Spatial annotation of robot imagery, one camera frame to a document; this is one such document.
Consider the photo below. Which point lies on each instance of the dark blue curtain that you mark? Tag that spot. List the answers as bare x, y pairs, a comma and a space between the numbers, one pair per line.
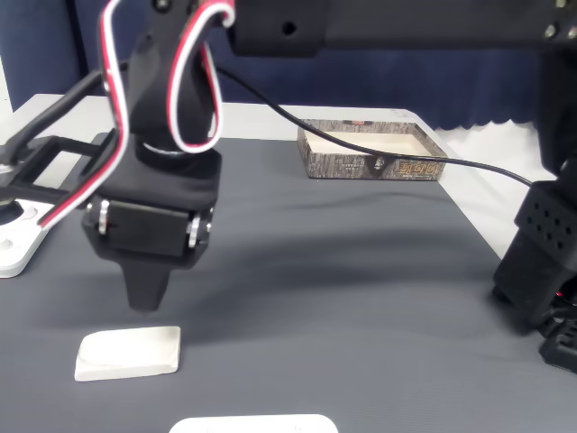
360, 85

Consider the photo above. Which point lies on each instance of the dark blue partition panel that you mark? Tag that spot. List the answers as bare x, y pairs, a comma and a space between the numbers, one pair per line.
36, 45

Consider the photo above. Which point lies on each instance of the dark grey table mat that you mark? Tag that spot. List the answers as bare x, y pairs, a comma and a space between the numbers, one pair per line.
315, 293

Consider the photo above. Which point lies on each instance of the white block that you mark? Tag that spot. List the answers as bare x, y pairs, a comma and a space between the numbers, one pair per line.
126, 356

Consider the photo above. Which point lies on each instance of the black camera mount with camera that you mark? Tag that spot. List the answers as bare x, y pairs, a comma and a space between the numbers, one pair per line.
36, 189

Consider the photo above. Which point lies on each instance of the bark-patterned cardboard box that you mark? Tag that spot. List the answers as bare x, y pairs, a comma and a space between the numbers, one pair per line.
342, 169

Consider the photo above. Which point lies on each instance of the white rounded flat device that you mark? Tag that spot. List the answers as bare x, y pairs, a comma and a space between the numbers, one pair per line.
252, 425

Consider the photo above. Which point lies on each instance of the white power strip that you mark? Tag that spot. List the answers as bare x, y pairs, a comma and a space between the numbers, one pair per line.
13, 257

